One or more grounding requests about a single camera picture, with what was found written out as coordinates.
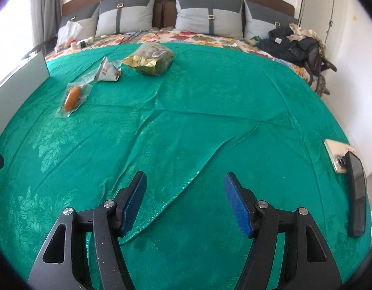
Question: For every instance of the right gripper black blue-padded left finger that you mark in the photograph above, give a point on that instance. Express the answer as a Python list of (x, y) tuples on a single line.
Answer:
[(62, 262)]

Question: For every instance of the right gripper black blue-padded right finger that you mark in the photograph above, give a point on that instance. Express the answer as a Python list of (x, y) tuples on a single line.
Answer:
[(307, 262)]

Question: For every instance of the sausage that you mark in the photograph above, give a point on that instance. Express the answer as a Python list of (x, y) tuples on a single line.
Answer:
[(74, 96)]

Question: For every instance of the white red triangular snack bag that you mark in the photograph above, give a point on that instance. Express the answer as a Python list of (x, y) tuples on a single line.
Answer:
[(109, 71)]

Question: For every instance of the gold green snack bag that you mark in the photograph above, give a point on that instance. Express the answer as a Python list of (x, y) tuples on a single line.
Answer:
[(150, 59)]

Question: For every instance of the long clear plastic packet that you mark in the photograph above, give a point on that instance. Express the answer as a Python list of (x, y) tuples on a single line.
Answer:
[(87, 78)]

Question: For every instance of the white board panel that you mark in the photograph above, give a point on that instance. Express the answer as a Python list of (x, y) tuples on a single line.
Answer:
[(19, 85)]

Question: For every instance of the black smartphone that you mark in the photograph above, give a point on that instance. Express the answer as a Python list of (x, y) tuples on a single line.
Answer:
[(358, 195)]

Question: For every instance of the green satin bedspread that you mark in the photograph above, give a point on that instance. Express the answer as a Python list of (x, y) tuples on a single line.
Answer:
[(213, 112)]

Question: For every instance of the gold smartphone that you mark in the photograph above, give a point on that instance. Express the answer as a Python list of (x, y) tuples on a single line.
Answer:
[(337, 152)]

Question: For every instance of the small bottles on bed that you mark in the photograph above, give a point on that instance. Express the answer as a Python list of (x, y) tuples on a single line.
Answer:
[(82, 44)]

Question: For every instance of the white plastic bag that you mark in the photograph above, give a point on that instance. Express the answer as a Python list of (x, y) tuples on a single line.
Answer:
[(66, 34)]

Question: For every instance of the grey pillow far left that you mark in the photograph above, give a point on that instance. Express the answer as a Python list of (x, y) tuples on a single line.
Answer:
[(86, 17)]

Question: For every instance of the grey pillow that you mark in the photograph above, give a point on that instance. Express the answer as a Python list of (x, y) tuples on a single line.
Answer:
[(260, 20), (124, 16), (86, 17), (210, 17)]

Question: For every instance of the grey curtain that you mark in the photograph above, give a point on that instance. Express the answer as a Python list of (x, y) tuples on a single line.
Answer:
[(45, 18)]

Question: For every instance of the floral bed sheet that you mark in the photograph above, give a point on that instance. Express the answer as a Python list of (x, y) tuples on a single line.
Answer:
[(172, 35)]

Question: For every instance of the dark chair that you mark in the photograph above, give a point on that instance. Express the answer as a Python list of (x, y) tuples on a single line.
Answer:
[(315, 64)]

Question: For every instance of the black jacket pile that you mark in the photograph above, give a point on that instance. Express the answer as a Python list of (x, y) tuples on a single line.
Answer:
[(297, 52)]

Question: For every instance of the beige patterned cloth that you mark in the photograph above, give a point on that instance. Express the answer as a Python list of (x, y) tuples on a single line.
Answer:
[(299, 34)]

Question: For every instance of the grey pillow far right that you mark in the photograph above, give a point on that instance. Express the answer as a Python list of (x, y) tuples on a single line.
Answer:
[(260, 20)]

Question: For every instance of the grey pillow centre right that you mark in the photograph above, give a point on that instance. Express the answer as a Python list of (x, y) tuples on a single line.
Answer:
[(210, 17)]

